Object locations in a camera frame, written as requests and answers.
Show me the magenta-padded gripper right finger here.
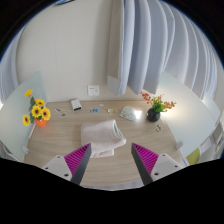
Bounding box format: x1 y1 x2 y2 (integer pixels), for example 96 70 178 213
130 142 184 186

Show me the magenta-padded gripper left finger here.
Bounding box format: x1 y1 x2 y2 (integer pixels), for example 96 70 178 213
41 142 93 187

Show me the beige towel with green edge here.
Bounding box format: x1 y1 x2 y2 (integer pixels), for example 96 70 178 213
80 119 128 159

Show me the yellow-green chair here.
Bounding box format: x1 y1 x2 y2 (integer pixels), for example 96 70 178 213
186 147 202 166

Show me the orange round vase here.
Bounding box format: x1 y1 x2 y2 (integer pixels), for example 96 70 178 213
34 117 48 128

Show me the black round vase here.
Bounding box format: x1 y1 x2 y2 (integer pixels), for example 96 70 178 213
146 108 161 123

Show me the frosted desk divider panel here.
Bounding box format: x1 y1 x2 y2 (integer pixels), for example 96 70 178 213
156 70 224 158
0 70 48 162

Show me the artificial sunflower bouquet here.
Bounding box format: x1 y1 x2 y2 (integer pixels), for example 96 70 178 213
21 88 52 127

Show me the orange flower green sprig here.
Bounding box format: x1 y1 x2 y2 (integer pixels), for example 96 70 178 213
140 91 177 114

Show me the small white box device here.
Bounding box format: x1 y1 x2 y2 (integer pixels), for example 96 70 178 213
70 98 83 112

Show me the grey pleated curtain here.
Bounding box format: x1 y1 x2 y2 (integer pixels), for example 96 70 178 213
106 0 222 101

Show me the white wall socket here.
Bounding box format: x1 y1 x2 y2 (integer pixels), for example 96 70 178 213
87 84 100 97

